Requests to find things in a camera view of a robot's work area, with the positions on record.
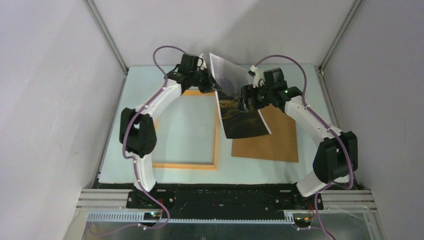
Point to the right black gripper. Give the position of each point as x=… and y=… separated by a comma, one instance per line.
x=248, y=91

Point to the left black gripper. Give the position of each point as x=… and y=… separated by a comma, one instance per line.
x=211, y=85

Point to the landscape photo print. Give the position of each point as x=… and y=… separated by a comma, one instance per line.
x=230, y=78

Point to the orange wooden picture frame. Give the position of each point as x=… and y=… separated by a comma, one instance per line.
x=185, y=165

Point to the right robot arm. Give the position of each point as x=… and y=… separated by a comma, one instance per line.
x=337, y=150

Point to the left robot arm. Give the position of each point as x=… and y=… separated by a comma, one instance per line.
x=137, y=132

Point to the brown backing board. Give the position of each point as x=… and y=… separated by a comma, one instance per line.
x=281, y=145

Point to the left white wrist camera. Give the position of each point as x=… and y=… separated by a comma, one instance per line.
x=201, y=63

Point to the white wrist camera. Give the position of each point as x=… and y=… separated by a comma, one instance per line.
x=201, y=63
x=258, y=76

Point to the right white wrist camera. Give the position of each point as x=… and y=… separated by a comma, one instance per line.
x=258, y=76

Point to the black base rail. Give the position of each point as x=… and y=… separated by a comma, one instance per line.
x=216, y=203

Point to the left aluminium corner post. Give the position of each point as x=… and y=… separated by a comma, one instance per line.
x=106, y=34

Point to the aluminium corner post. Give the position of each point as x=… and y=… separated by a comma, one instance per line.
x=106, y=34
x=340, y=34

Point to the aluminium frame front rail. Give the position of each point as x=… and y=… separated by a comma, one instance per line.
x=365, y=225

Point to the right aluminium corner post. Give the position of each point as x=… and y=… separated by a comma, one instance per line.
x=340, y=34

